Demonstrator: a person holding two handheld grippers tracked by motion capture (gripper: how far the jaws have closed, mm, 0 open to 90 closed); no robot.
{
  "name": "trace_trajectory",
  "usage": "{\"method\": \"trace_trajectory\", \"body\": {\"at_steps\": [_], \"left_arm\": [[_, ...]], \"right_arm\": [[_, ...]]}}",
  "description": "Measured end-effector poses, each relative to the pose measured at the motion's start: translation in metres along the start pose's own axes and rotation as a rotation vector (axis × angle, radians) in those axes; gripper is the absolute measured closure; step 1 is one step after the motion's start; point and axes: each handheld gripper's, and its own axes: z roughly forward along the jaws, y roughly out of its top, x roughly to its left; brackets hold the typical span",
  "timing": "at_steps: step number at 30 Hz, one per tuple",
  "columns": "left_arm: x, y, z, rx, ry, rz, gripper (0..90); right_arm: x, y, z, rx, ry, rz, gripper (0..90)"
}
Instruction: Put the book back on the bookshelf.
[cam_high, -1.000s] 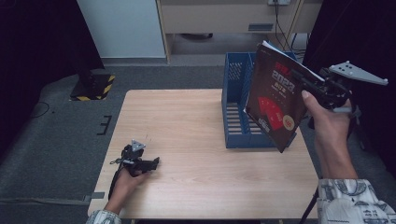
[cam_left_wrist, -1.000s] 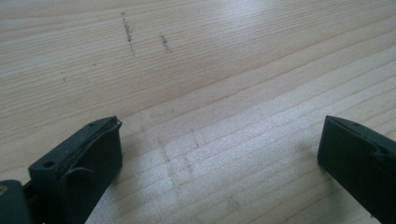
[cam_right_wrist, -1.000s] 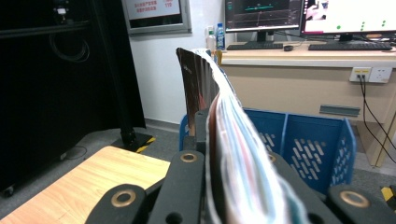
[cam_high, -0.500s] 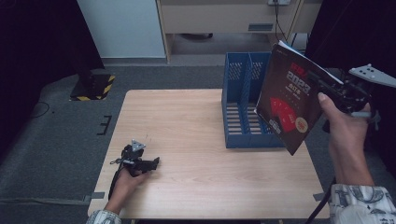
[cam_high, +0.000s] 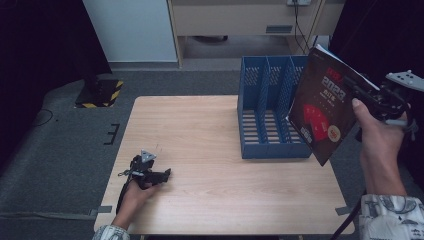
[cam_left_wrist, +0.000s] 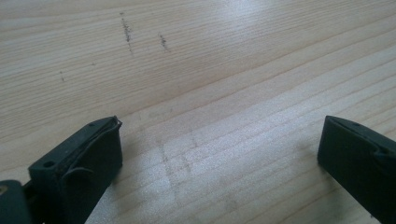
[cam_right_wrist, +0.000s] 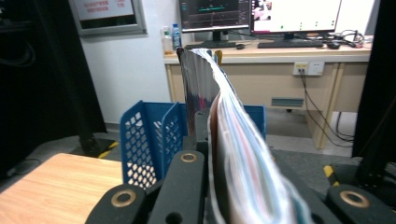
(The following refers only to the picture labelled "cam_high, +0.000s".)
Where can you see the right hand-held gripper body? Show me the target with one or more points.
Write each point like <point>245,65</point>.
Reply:
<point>396,96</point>

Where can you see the white cabinet panel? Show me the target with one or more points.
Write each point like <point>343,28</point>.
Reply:
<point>130,30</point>

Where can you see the person's right hand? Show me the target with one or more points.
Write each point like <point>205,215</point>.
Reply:
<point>378,133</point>

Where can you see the black stand base striped edge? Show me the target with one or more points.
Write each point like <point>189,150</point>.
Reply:
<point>100,93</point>

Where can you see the white power strip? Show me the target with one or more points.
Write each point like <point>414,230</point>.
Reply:
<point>299,2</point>

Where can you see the grey tape strip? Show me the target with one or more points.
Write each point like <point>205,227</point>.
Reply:
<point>101,210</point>
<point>344,210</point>

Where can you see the person's left hand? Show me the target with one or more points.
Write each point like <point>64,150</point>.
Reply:
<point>133,203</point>

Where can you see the black curtain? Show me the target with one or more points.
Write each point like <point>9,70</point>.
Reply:
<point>40,60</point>
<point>376,33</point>

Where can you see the black book with red print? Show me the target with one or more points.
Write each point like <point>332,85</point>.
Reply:
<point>326,103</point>

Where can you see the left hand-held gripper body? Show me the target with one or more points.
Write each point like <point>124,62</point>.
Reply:
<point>141,168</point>

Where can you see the blue plastic file rack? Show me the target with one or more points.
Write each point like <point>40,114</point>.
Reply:
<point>266,110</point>

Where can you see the beige wooden desk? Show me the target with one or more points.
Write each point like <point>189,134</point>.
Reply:
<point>233,20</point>

